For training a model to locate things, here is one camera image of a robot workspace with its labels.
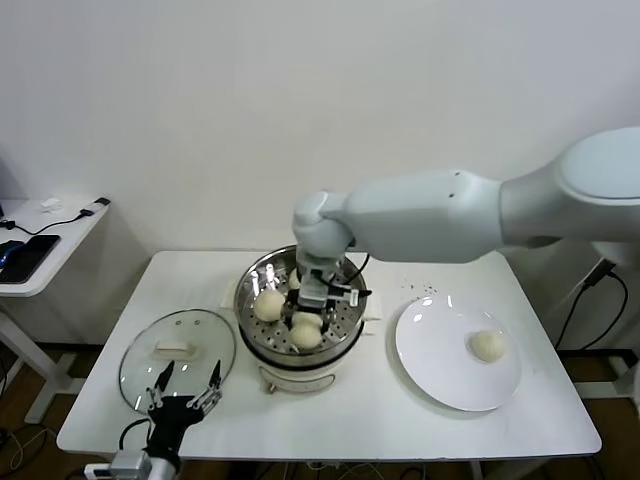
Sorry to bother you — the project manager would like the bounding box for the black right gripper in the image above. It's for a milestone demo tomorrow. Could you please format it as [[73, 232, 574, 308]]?
[[283, 267, 339, 337]]

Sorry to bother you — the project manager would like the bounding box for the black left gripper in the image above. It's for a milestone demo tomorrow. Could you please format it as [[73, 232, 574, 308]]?
[[144, 358, 224, 460]]

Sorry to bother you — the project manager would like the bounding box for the glass pot lid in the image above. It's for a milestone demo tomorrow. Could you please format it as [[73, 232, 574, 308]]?
[[118, 308, 237, 414]]

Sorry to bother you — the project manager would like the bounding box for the steel steamer basket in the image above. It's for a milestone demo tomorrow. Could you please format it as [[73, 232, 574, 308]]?
[[233, 243, 369, 357]]

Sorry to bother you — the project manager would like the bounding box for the white electric cooker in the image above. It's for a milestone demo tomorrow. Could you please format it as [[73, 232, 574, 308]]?
[[219, 279, 385, 396]]

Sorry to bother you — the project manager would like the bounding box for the white round plate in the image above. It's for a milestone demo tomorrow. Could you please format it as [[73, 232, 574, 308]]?
[[394, 295, 523, 412]]

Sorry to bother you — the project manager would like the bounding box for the white side desk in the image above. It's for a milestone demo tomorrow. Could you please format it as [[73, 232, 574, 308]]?
[[0, 198, 112, 426]]

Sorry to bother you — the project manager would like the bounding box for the black smartphone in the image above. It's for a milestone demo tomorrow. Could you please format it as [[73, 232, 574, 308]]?
[[0, 233, 61, 284]]

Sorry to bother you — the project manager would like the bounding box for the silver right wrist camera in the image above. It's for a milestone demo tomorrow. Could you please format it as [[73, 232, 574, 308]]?
[[324, 279, 362, 307]]

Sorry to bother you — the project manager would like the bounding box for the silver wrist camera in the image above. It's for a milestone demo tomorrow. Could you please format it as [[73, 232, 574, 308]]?
[[83, 449, 154, 479], [324, 279, 362, 307]]

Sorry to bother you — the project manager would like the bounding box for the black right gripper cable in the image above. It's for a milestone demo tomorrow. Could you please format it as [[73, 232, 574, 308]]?
[[332, 252, 374, 301]]

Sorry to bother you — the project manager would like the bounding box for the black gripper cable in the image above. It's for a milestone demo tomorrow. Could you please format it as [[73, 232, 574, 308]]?
[[118, 418, 151, 451], [332, 252, 374, 301]]

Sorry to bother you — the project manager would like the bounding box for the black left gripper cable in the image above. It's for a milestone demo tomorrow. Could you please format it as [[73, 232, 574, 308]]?
[[118, 418, 151, 451]]

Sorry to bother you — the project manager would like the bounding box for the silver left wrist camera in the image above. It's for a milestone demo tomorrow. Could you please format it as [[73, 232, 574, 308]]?
[[83, 449, 154, 479]]

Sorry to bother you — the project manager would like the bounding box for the black usb cable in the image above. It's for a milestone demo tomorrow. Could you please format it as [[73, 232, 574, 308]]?
[[0, 197, 112, 236]]

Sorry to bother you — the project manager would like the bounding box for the black power adapter cable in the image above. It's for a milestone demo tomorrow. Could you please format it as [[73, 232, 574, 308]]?
[[554, 257, 630, 351]]

